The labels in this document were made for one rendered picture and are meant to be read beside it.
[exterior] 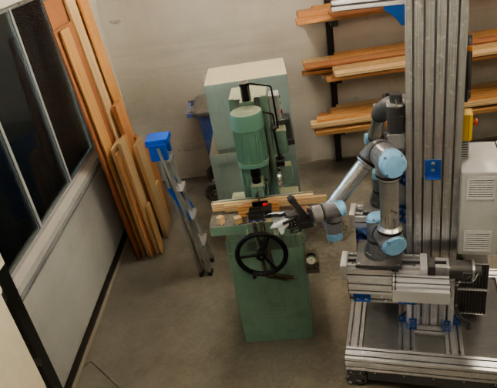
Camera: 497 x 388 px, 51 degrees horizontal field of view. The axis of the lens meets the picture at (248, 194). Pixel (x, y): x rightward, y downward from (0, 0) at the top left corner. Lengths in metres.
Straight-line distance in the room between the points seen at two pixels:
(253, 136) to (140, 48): 2.65
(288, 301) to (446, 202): 1.14
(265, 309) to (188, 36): 2.84
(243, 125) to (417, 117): 0.87
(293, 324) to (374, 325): 0.51
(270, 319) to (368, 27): 2.99
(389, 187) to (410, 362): 1.07
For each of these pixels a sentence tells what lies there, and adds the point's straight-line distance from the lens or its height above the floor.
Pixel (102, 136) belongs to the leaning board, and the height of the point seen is 1.10.
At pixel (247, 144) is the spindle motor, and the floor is 1.35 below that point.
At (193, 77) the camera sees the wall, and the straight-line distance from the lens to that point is 5.22.
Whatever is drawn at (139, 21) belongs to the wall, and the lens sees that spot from 5.17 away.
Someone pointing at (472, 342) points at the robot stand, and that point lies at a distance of 3.18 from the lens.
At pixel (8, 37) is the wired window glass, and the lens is 3.62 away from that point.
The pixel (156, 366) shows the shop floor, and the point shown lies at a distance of 3.53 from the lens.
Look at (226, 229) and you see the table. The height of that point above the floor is 0.88.
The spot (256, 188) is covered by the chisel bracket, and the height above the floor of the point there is 1.06.
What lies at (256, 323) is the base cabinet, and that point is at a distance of 3.38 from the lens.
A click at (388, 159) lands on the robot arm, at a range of 2.26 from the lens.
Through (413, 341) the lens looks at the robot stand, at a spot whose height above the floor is 0.23.
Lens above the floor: 2.44
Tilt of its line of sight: 29 degrees down
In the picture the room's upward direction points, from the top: 10 degrees counter-clockwise
